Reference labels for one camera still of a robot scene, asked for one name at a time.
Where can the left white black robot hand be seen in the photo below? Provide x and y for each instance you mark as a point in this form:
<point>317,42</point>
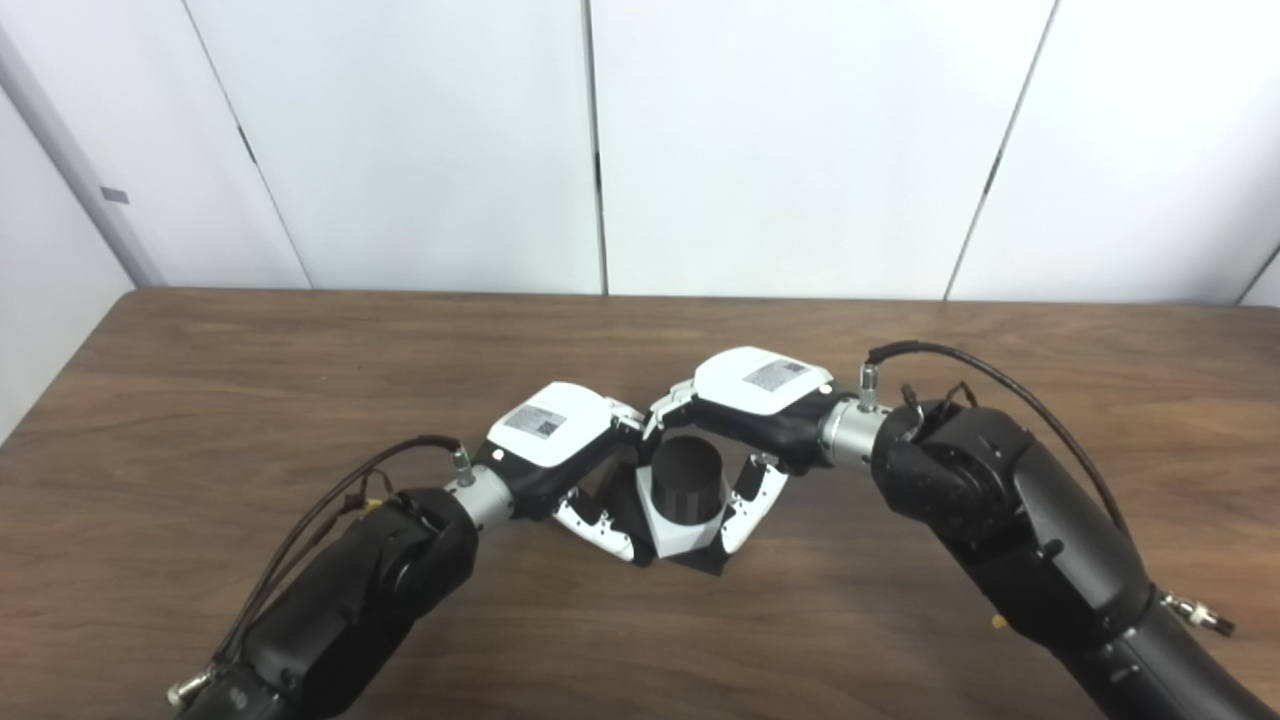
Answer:
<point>550,425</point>

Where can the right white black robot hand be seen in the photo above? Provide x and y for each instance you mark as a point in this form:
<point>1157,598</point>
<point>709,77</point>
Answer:
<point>760,390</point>

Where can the black peg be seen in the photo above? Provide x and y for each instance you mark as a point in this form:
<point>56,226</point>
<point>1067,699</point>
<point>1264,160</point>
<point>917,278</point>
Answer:
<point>688,480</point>

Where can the white square piece with hole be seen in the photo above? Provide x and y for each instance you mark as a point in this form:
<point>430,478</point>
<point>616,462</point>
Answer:
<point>675,535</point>

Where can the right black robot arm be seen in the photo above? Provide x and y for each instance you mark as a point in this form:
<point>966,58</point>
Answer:
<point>1020,530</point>

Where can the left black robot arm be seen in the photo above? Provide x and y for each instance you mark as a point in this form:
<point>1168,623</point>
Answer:
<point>360,590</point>

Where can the small grey tag on post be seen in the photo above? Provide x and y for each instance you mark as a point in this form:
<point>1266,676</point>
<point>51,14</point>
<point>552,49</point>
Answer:
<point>115,195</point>

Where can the grey wall corner post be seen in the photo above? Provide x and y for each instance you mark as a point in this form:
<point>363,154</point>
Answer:
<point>90,190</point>

